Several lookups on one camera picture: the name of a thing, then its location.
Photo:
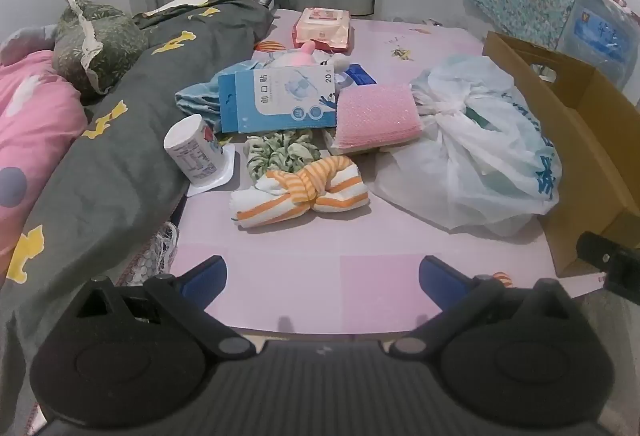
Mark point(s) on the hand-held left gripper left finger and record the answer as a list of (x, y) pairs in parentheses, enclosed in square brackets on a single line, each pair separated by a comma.
[(200, 277)]

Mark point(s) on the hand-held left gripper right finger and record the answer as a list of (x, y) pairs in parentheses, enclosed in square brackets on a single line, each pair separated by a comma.
[(437, 281)]

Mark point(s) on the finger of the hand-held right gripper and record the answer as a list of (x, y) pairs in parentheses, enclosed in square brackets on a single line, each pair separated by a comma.
[(600, 251)]

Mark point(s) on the cardboard box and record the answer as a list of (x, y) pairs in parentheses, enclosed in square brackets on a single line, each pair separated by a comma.
[(585, 151)]

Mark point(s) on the orange striped white towel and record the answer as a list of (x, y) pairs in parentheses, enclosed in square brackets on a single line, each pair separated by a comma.
[(300, 196)]

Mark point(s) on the green scrunchie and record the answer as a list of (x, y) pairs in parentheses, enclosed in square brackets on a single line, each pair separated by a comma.
[(277, 151)]

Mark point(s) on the light blue cloth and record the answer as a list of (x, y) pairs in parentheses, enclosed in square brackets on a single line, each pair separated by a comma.
[(197, 96)]

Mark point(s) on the pink plush toy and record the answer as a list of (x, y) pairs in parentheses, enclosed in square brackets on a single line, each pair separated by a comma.
[(300, 56)]

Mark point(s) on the white mesh mat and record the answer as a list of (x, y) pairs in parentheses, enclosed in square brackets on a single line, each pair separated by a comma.
[(150, 261)]

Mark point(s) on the white yogurt cup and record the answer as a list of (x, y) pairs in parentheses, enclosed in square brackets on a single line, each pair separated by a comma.
[(195, 151)]

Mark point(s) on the white plastic bag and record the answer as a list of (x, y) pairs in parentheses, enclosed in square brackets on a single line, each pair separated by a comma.
[(475, 156)]

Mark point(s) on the grey duvet with yellow print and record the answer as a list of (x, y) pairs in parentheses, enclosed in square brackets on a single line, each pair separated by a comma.
[(100, 166)]

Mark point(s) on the pink sponge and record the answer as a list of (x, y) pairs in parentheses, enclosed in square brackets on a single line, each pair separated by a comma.
[(375, 116)]

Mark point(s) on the blue card packet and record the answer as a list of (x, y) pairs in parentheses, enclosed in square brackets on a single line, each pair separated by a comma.
[(275, 101)]

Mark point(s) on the blue plastic bag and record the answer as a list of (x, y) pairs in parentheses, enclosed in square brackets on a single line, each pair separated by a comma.
[(600, 36)]

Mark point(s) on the small blue box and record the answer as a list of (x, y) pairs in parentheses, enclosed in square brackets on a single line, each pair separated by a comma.
[(361, 75)]

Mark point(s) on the pink pillow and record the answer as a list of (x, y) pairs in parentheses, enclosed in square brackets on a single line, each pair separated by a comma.
[(30, 126)]

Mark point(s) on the green floral pillow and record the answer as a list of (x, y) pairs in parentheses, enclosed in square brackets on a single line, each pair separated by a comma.
[(100, 41)]

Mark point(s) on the pink wet wipes pack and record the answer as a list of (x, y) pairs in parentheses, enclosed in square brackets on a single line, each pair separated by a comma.
[(322, 28)]

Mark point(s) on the grey pillow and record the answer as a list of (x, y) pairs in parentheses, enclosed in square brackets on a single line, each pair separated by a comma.
[(25, 43)]

